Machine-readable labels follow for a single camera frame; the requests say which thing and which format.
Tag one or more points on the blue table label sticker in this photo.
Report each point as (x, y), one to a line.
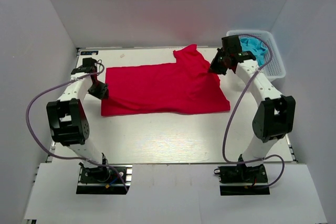
(89, 53)

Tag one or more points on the white plastic basket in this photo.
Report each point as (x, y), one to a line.
(275, 69)

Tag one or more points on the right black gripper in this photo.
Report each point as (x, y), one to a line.
(213, 66)

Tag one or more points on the red t-shirt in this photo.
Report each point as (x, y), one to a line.
(184, 87)

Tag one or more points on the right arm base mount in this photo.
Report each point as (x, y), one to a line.
(241, 180)

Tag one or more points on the blue t-shirt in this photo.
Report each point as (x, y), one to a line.
(257, 47)

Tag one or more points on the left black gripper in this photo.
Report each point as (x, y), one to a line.
(103, 93)

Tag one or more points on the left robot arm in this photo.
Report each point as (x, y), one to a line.
(68, 123)

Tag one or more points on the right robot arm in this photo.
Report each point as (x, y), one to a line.
(275, 113)

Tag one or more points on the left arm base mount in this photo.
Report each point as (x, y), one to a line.
(110, 184)

